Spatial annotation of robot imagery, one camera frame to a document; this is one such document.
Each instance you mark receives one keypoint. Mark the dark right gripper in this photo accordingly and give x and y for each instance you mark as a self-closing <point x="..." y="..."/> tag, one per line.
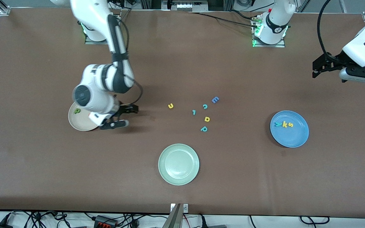
<point x="124" y="109"/>

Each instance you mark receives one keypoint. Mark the green foam letter d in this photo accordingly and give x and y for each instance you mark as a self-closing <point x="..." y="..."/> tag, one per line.
<point x="76" y="111"/>

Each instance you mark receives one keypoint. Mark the yellow foam letter k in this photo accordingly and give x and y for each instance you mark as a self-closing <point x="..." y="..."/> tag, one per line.
<point x="284" y="124"/>

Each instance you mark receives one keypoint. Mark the teal foam letter y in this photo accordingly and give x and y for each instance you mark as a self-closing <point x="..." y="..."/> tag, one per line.
<point x="278" y="124"/>

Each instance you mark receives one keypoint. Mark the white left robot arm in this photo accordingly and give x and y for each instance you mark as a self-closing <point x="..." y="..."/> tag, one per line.
<point x="276" y="19"/>

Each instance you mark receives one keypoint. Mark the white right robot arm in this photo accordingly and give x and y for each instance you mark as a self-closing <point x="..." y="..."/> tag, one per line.
<point x="90" y="12"/>

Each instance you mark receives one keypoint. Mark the white round bowl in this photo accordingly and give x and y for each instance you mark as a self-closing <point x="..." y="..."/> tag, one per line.
<point x="81" y="123"/>

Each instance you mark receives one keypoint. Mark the pale green round plate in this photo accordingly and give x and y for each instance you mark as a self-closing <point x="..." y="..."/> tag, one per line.
<point x="178" y="164"/>

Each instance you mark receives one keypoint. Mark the teal foam letter p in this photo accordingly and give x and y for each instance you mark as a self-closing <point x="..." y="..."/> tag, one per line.
<point x="204" y="129"/>

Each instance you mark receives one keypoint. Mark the blue round plate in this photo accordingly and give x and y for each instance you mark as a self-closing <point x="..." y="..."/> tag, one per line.
<point x="291" y="137"/>

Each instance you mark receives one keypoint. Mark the blue foam letter E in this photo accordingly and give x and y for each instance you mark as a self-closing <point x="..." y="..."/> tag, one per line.
<point x="215" y="100"/>

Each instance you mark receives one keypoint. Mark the brown table cover sheet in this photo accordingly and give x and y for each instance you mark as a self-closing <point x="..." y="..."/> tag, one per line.
<point x="43" y="174"/>

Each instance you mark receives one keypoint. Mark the black power strip red switches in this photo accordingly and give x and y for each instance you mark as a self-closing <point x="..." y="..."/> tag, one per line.
<point x="105" y="221"/>

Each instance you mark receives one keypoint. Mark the grey metal equipment box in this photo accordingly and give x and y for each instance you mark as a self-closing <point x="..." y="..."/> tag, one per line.
<point x="185" y="6"/>

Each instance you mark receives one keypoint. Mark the aluminium profile bar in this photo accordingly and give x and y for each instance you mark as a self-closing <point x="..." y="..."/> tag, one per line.
<point x="174" y="219"/>

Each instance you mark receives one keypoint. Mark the small white bracket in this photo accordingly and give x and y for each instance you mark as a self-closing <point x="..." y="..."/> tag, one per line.
<point x="185" y="208"/>

